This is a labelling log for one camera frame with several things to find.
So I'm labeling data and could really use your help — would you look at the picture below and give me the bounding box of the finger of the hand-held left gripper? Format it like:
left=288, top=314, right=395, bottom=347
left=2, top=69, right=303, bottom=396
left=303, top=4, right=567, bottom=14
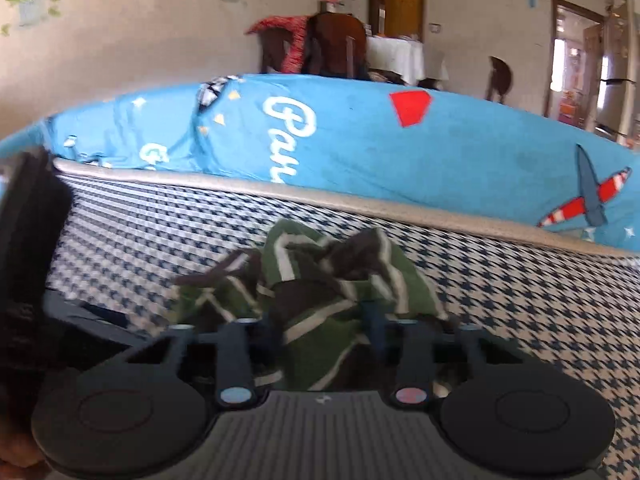
left=44, top=290, right=128, bottom=333

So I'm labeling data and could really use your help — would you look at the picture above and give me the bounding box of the brown framed doorway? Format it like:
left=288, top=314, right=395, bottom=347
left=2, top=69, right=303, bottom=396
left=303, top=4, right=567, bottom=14
left=542, top=0, right=608, bottom=121

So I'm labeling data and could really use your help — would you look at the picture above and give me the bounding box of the wooden door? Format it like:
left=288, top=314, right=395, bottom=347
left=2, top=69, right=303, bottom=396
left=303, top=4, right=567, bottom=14
left=369, top=0, right=427, bottom=43

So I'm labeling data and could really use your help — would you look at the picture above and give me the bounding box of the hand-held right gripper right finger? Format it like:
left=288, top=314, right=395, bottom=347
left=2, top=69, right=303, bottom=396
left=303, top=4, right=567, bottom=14
left=361, top=300, right=525, bottom=408

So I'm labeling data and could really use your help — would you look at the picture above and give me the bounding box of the silver refrigerator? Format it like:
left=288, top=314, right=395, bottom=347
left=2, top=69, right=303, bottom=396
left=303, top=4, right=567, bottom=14
left=595, top=15, right=640, bottom=136

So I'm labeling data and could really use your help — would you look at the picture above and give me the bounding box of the table with white tablecloth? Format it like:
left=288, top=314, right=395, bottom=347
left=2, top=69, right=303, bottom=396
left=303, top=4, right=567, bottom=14
left=365, top=35, right=451, bottom=86

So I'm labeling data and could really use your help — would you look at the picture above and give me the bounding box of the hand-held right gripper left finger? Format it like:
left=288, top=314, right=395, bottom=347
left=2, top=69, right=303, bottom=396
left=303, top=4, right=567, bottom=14
left=120, top=309, right=287, bottom=408

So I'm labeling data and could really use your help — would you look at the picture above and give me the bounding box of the brown wooden chair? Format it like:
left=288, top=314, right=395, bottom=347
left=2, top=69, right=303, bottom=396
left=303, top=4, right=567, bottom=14
left=485, top=56, right=514, bottom=106
left=259, top=27, right=301, bottom=75
left=306, top=12, right=370, bottom=81

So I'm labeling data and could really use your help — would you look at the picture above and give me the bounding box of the blue printed sheet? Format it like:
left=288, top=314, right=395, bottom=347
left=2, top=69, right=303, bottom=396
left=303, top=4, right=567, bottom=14
left=0, top=72, right=640, bottom=256

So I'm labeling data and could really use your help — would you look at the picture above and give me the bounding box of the green brown striped shirt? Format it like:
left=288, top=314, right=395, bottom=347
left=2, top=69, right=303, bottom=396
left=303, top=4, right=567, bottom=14
left=170, top=217, right=451, bottom=393

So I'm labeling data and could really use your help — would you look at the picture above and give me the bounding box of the red patterned cloth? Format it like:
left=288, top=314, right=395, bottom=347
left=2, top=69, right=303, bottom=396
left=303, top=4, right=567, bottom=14
left=244, top=15, right=311, bottom=75

